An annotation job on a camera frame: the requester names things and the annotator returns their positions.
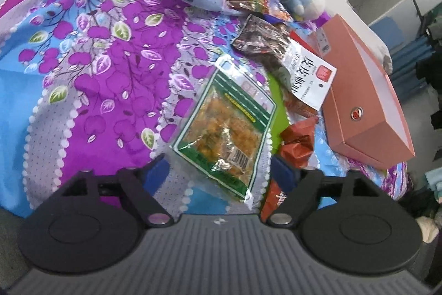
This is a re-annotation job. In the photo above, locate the red foil snack packet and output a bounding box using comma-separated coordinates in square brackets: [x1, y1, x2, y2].
[278, 117, 317, 168]

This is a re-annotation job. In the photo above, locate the green bordered snack bag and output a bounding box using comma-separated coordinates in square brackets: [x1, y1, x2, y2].
[172, 55, 277, 207]

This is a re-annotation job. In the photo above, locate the white shrimp snack bag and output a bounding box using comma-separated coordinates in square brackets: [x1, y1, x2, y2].
[275, 39, 337, 111]

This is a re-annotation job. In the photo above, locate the dark mixed snack bag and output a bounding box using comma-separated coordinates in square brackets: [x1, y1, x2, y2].
[231, 14, 296, 62]

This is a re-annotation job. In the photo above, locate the pink cardboard box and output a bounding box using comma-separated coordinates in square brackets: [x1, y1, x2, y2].
[314, 15, 415, 169]

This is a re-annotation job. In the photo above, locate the blue curtain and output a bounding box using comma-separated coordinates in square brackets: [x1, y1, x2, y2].
[390, 36, 434, 88]

